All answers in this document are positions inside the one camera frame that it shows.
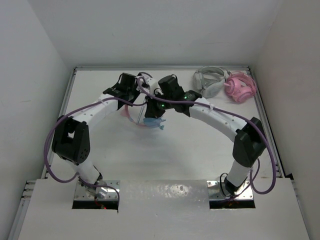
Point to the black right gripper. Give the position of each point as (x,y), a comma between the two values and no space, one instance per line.
(151,110)

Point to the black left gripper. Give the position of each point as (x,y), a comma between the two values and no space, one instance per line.
(134,87)

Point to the pink blue cat-ear headphones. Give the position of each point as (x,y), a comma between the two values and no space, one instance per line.
(145,123)

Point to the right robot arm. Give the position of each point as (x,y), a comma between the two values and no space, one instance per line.
(247,135)

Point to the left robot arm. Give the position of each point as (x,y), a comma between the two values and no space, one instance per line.
(71,139)

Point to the white grey headphones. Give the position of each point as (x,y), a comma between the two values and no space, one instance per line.
(209,80)

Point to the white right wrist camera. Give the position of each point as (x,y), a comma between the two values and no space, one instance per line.
(153,87)

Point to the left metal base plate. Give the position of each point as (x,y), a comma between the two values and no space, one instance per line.
(108,191)

